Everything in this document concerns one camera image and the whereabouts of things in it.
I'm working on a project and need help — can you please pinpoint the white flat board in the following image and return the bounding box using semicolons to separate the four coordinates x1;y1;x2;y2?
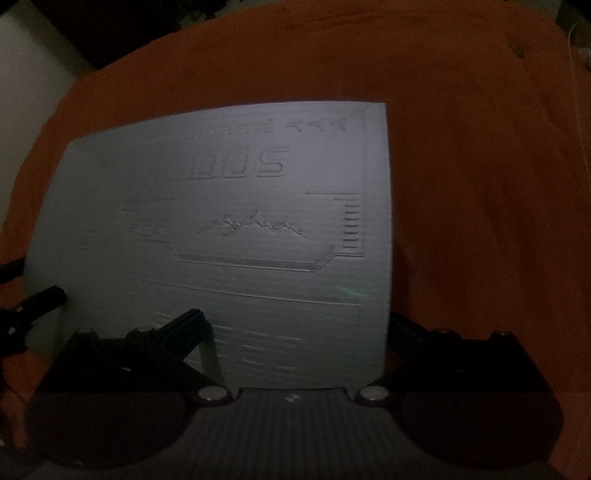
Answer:
25;102;393;390

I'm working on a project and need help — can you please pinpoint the red table cloth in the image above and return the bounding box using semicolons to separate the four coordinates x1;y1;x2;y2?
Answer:
1;1;590;479

